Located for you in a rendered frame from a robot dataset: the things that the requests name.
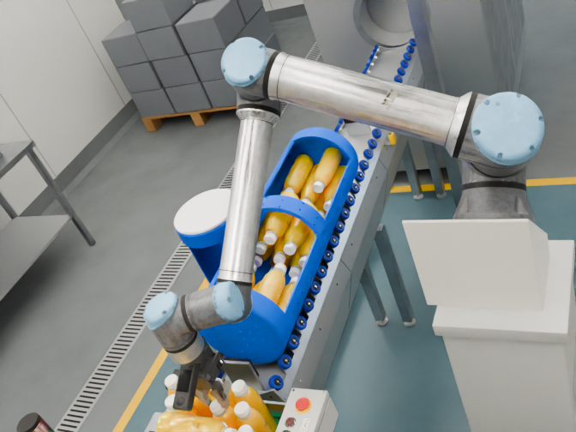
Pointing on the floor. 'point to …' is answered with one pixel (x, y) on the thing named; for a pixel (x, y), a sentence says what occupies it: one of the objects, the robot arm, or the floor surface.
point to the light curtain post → (430, 66)
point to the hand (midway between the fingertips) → (217, 406)
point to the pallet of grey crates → (182, 54)
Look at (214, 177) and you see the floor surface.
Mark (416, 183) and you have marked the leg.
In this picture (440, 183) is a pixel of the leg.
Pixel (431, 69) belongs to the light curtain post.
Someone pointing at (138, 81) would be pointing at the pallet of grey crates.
